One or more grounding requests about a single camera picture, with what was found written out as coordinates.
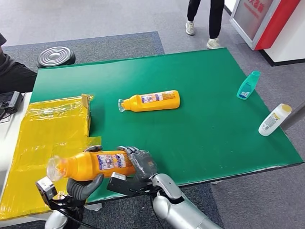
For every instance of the small orange detergent bottle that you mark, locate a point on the small orange detergent bottle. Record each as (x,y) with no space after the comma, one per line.
(154,102)

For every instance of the yellow plastic covered box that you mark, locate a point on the yellow plastic covered box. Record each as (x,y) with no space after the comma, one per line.
(47,126)

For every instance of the red framed sign board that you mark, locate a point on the red framed sign board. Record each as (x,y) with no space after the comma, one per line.
(250,15)

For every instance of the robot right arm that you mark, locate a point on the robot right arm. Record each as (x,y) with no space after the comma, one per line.
(178,211)

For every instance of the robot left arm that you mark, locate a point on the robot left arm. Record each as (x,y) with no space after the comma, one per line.
(57,221)

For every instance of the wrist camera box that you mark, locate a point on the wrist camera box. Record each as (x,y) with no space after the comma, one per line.
(46,188)
(119,186)

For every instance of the large orange detergent bottle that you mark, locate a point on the large orange detergent bottle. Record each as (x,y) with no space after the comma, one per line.
(83,166)

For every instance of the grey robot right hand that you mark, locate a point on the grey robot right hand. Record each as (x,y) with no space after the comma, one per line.
(142,164)

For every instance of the white table foot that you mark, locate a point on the white table foot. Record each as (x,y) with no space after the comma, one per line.
(94,207)

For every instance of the black electronic device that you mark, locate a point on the black electronic device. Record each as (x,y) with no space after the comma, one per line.
(9,101)

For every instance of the person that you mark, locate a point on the person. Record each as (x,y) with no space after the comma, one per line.
(14,77)
(215,15)

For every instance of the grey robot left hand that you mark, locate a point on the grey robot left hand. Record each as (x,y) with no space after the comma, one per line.
(91,188)

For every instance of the green table mat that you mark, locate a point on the green table mat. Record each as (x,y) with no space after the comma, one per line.
(202,126)

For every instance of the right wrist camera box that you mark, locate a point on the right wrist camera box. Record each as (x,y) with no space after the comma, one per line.
(119,186)

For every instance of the black round stool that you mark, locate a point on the black round stool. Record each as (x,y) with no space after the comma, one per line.
(56,57)

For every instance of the white bottle yellow cap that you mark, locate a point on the white bottle yellow cap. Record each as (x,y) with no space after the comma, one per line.
(271,121)

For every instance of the grey metal rod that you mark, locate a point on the grey metal rod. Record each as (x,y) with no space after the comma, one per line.
(294,116)

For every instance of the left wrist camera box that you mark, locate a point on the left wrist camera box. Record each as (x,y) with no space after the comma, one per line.
(46,188)

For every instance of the white cabinet black base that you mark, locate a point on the white cabinet black base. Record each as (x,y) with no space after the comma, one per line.
(291,41)

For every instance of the teal plastic bottle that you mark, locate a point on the teal plastic bottle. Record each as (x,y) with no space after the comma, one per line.
(248,87)

